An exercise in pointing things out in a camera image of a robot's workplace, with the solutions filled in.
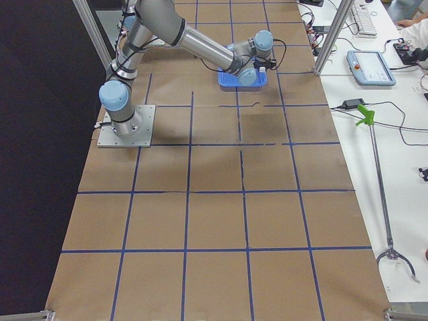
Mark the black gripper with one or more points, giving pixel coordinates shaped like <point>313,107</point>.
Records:
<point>257,63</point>

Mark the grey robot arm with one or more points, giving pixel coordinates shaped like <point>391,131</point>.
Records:
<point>158,29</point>

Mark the blue plastic tray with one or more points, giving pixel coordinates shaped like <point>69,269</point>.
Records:
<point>230,82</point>

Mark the black power adapter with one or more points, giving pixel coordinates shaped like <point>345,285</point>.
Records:
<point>352,103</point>

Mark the teach pendant tablet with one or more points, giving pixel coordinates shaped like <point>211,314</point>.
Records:
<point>369,68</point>

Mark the white keyboard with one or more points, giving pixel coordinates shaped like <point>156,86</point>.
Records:
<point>362,18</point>

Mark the aluminium frame post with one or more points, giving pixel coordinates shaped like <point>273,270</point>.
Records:
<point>336,26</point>

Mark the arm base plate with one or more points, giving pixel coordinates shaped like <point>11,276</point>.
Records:
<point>137,132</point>
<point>155,41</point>

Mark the green handled reacher grabber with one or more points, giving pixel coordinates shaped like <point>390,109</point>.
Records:
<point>390,252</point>

